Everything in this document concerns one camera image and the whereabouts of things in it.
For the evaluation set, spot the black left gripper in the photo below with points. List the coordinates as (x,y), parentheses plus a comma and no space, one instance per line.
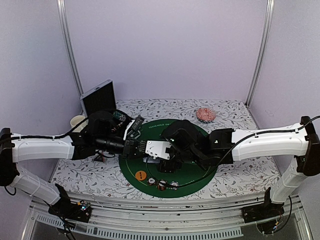
(133,144)

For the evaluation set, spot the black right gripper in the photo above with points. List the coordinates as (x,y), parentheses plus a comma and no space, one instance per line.
(169,166)

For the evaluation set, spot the blue peach 10 chip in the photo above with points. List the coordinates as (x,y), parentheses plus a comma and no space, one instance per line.
(174,185)

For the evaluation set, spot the red black 100 chip stack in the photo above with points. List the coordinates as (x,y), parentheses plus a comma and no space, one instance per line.
(151,181)

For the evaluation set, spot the orange big blind button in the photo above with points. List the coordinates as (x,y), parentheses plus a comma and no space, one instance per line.
(140,175)

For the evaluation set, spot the grey playing card deck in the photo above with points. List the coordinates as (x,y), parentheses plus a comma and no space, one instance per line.
(151,160)

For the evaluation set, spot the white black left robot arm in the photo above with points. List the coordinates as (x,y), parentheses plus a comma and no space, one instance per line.
(106,131)

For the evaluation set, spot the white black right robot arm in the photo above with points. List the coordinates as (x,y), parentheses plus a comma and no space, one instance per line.
(182,142)

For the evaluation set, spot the round green poker mat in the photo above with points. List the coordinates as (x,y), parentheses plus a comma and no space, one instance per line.
(186,174)

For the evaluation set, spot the black triangular all-in marker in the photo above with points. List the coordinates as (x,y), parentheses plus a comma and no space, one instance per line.
(99,158)

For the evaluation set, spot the aluminium poker chip case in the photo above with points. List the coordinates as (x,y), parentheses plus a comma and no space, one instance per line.
(101,98)

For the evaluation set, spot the red patterned small bowl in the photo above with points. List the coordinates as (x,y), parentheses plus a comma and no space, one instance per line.
(205,115)

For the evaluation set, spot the cream ceramic mug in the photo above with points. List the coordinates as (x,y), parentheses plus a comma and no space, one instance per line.
(75,121)

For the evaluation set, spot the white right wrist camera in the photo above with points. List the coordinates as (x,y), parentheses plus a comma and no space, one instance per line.
(159,149)

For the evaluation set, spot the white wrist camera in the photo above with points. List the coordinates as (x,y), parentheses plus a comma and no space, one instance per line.
(159,149)
(132,131)

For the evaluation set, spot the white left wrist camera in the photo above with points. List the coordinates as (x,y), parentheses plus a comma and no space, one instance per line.
(132,131)

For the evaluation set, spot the aluminium front rail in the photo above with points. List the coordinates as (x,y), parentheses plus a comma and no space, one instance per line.
(186,219)

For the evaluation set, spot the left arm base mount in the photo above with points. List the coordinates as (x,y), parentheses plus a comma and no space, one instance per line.
(65,209)

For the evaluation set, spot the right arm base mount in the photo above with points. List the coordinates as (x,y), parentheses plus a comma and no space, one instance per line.
(264,211)

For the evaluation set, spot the left aluminium frame post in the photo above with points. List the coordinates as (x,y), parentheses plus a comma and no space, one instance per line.
(62,13)

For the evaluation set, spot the aluminium frame post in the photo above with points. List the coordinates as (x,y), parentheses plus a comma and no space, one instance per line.
(267,24)
(62,13)

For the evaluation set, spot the right aluminium frame post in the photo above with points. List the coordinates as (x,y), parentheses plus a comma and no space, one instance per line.
(267,24)

